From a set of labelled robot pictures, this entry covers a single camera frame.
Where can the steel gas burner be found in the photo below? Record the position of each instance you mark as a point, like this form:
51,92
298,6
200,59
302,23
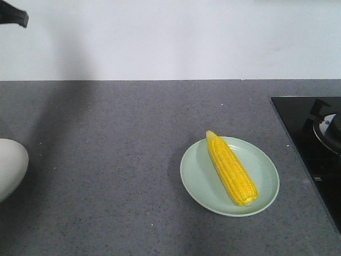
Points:
324,126

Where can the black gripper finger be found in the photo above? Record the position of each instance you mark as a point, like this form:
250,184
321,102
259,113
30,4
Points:
10,14

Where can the black glass gas hob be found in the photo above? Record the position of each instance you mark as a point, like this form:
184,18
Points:
322,165

